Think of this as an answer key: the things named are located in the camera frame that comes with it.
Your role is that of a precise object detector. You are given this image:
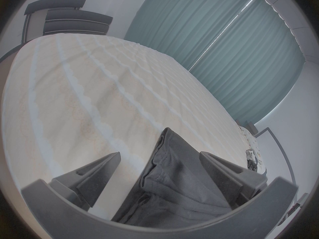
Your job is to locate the black chest of drawers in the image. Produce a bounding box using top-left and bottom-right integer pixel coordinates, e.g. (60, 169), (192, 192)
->
(24, 0), (113, 43)

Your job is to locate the bed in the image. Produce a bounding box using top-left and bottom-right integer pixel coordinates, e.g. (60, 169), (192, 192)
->
(0, 33), (297, 230)

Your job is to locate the white printed pillow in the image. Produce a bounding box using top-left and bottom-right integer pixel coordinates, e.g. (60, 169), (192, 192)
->
(240, 126), (267, 177)

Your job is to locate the blue-green curtain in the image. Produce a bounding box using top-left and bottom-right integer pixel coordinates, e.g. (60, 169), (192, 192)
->
(123, 0), (258, 71)
(189, 0), (306, 125)

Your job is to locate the grey bedside table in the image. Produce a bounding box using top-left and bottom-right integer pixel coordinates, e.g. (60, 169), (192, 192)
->
(235, 120), (257, 134)

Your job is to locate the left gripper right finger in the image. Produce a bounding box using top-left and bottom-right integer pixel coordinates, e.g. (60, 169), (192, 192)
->
(199, 151), (267, 210)

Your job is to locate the pile of clothes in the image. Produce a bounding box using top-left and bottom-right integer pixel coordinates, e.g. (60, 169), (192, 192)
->
(245, 148), (261, 162)

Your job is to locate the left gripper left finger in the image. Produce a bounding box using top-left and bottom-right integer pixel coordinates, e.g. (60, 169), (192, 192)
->
(51, 152), (122, 211)

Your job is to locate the black satin garment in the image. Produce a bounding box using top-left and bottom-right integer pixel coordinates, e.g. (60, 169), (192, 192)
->
(247, 158), (260, 170)

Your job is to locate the black T-shirt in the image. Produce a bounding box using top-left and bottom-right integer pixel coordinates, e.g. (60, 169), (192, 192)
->
(111, 127), (233, 230)

